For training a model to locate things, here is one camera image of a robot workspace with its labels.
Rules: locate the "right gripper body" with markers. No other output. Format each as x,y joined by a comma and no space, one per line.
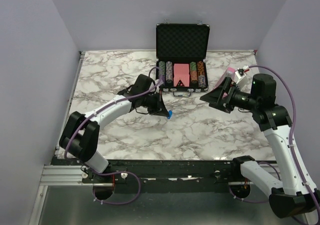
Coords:
242,100

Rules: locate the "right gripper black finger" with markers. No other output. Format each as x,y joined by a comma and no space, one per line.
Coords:
215,97
221,107

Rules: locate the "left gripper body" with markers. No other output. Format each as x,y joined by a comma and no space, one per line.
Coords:
151,102

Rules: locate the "blue key tag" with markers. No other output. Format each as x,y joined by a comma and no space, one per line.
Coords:
169,114

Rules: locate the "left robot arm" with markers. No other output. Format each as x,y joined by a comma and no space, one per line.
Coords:
81,133

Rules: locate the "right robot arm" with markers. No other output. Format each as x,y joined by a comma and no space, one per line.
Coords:
295,193

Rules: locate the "pink card box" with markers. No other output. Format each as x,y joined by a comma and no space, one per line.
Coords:
229,72

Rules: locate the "black poker chip case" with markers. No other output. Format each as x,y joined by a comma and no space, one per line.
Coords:
182,43

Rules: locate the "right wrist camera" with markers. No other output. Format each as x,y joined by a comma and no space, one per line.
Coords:
241,78

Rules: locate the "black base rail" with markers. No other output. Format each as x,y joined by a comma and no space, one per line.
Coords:
153,176

